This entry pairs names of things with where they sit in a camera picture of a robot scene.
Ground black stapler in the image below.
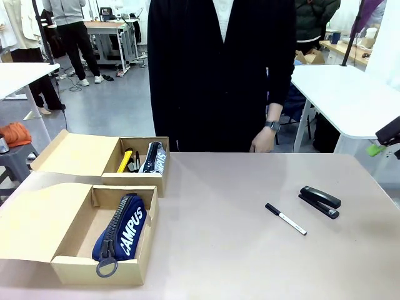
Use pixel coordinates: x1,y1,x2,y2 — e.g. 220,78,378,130
297,185,342,220

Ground black white marker pen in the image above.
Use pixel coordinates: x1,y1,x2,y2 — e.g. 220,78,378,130
264,202,308,236

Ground grey pencil case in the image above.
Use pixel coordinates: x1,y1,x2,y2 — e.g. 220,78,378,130
137,141,168,175

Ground yellow utility knife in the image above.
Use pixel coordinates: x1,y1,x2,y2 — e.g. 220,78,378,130
116,149,134,173

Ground navy blue pencil case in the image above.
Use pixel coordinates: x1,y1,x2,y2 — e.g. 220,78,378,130
91,192,148,279

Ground small brown cardboard box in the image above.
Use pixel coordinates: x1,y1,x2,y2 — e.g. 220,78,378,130
30,129,171,198

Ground large brown cardboard box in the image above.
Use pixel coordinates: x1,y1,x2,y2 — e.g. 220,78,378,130
0,182,159,287

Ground person left forearm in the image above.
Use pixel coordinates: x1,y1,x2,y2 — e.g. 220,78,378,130
265,101,284,124

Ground person left hand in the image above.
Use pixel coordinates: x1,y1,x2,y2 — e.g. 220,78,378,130
250,126,278,154

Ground black bag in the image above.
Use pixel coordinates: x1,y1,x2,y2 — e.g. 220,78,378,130
312,114,342,154

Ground blue chair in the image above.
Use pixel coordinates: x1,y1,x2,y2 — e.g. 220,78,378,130
282,81,310,126

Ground light wooden desk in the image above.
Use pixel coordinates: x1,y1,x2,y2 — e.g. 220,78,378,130
319,39,369,67

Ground open cardboard carton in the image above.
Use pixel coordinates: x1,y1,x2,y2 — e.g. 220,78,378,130
294,49,326,66

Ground black stand pole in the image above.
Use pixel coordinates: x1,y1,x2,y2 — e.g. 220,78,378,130
32,0,61,66
341,0,366,68

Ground person purple clothing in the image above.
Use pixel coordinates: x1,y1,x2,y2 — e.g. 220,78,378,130
349,0,388,37

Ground person dark puffer jacket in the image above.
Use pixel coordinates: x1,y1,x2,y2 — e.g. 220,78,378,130
294,0,341,56

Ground person torso black cardigan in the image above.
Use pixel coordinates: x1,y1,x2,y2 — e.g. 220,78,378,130
147,0,297,153

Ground thin black pen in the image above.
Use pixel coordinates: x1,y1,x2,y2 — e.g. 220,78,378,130
127,151,142,173

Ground wooden top metal workbench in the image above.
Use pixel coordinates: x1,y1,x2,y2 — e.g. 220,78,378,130
46,20,141,78

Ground person grey hoodie black trousers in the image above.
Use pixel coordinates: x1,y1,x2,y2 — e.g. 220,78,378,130
42,0,104,87

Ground grey stool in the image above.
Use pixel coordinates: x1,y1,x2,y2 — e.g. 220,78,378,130
0,142,41,201

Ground orange cloth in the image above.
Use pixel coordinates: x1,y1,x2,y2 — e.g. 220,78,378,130
0,121,33,148

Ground white table with round corner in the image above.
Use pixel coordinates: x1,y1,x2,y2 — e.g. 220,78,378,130
0,62,61,145

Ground person cream jacket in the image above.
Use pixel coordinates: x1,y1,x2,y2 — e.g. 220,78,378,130
0,0,66,116

